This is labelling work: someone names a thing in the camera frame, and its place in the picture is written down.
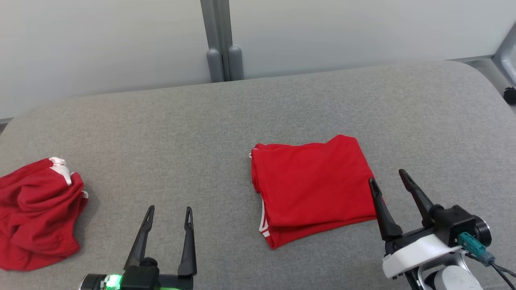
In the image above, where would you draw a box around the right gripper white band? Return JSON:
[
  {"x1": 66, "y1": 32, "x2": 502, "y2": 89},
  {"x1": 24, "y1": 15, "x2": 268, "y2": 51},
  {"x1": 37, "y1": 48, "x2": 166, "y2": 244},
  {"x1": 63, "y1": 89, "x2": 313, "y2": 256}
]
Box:
[{"x1": 368, "y1": 169, "x2": 462, "y2": 279}]

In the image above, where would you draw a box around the grey fabric sofa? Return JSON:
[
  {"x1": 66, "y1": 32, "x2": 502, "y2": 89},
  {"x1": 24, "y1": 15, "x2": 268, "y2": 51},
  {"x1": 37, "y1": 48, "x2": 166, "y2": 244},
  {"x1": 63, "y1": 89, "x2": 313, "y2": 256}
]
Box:
[{"x1": 0, "y1": 60, "x2": 516, "y2": 290}]

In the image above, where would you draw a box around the grey rounded post foot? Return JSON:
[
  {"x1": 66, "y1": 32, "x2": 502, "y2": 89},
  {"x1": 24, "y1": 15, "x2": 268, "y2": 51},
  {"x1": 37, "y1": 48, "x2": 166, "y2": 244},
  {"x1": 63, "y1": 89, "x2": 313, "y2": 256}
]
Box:
[
  {"x1": 206, "y1": 48, "x2": 224, "y2": 83},
  {"x1": 228, "y1": 46, "x2": 244, "y2": 81}
]

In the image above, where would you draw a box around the grey partition base rail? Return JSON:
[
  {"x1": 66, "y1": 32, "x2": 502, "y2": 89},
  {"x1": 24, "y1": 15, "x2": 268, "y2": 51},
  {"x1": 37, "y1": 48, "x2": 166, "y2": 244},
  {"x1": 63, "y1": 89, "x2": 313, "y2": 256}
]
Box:
[{"x1": 445, "y1": 54, "x2": 495, "y2": 63}]

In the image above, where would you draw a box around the right arm teal plug cable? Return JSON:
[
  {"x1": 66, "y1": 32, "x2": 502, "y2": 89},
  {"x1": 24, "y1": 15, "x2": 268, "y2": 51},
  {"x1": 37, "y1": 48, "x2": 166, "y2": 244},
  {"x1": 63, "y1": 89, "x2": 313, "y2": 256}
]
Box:
[{"x1": 458, "y1": 232, "x2": 516, "y2": 279}]

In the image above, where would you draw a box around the grey double partition post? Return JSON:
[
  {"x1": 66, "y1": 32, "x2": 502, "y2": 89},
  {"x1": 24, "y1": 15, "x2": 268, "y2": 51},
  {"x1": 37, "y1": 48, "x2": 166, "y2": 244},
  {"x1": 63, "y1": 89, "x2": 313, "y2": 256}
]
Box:
[{"x1": 200, "y1": 0, "x2": 232, "y2": 83}]

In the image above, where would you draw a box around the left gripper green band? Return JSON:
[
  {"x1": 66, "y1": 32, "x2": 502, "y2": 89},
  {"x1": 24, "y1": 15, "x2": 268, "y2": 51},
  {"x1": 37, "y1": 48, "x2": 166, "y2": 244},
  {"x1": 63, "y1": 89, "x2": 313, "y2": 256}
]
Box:
[{"x1": 79, "y1": 205, "x2": 198, "y2": 290}]

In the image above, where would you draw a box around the red shorts white side stripe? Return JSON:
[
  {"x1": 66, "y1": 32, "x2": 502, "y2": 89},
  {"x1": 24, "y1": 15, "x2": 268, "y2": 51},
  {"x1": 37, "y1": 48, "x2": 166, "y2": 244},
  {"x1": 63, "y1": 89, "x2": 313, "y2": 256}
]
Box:
[{"x1": 0, "y1": 157, "x2": 89, "y2": 271}]

